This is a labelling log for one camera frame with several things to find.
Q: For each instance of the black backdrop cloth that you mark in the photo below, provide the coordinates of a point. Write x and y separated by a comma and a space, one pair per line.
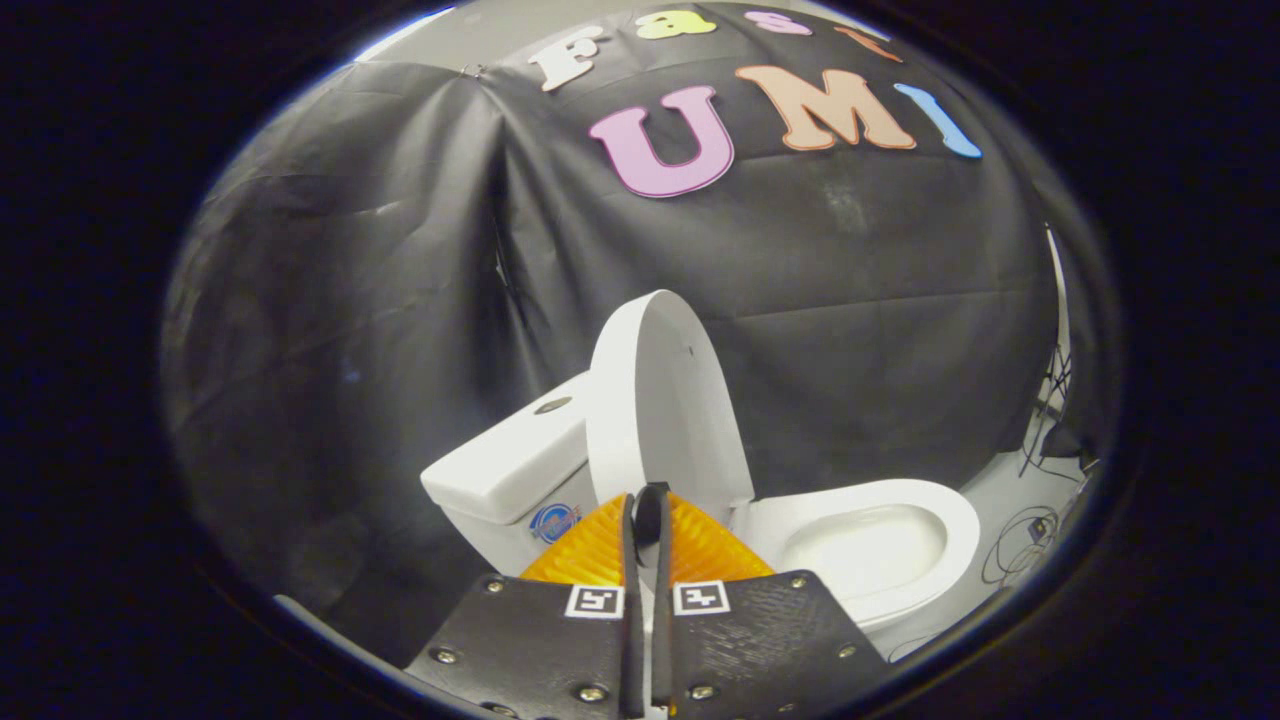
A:
400, 300

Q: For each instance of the white toilet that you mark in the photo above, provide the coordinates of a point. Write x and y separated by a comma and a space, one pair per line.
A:
500, 470

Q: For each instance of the white toilet tank cover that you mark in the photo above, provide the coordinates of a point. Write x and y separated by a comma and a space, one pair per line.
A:
510, 450

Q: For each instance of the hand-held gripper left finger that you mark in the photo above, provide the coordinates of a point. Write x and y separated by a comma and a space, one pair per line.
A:
530, 650

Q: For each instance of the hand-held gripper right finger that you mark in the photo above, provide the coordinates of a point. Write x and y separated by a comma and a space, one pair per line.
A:
760, 650

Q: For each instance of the white toilet seat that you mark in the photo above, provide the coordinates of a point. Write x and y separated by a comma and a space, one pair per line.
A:
950, 520

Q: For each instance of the white toilet lid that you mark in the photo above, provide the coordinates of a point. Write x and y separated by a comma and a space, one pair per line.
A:
660, 400

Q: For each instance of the black power adapter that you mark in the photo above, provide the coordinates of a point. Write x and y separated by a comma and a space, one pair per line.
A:
1040, 528

